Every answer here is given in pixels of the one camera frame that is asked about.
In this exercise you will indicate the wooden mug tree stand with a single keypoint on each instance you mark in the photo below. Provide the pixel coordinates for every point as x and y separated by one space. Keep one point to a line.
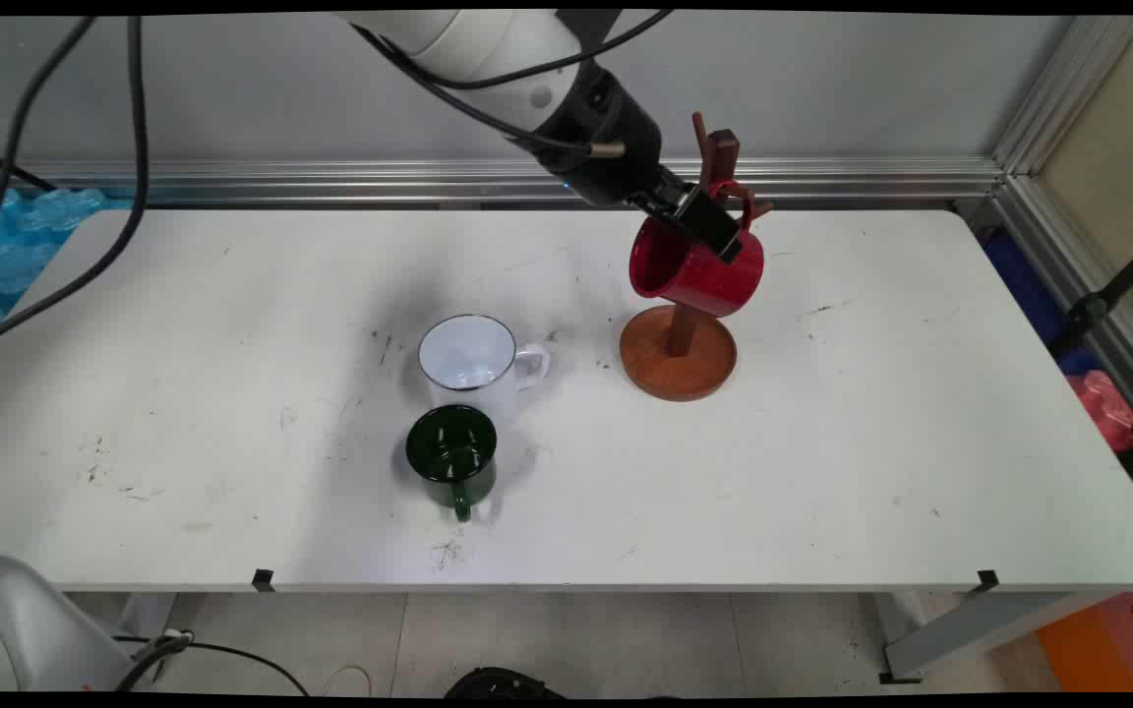
675 369

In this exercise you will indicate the blue plastic bin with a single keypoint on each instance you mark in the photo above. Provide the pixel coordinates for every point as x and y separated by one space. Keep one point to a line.
1024 285

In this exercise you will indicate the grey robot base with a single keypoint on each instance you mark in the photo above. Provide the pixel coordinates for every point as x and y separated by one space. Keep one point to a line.
26 629

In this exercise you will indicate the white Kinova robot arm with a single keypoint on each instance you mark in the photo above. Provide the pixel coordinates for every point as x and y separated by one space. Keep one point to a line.
468 39

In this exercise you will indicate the black rod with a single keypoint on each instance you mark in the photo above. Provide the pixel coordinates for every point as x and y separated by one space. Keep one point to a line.
6 162

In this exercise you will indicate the blue bubble wrap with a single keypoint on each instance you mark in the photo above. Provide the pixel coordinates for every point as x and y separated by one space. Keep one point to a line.
6 246

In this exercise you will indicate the aluminium side frame rail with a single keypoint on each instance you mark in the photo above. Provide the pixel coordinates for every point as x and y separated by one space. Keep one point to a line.
1048 118

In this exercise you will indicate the black round floor object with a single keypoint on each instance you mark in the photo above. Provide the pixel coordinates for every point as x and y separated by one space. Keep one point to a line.
503 683

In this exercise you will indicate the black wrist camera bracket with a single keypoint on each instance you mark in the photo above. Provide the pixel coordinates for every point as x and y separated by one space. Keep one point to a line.
591 28

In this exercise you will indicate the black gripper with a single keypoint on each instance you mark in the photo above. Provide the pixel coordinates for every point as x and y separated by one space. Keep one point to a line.
606 138

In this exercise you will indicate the black table edge clip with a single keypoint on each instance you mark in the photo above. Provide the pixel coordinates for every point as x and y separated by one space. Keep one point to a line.
987 580
263 580

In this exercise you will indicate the dark green enamel mug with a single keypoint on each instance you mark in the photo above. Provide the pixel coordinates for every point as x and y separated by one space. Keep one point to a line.
448 447

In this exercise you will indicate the orange box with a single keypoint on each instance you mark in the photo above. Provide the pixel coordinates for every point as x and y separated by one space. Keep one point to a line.
1088 649

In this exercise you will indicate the red ceramic mug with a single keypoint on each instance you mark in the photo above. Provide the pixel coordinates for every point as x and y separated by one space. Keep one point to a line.
714 285

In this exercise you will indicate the white enamel mug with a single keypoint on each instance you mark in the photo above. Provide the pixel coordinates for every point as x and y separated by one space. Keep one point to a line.
468 354

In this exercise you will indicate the horizontal aluminium frame rail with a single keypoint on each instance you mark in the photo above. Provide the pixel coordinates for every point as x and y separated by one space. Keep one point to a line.
330 179

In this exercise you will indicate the grey table leg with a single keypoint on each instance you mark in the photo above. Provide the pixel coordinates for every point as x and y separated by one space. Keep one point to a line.
970 629

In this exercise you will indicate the black tripod stand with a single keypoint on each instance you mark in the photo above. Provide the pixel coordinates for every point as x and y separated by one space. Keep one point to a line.
1093 307

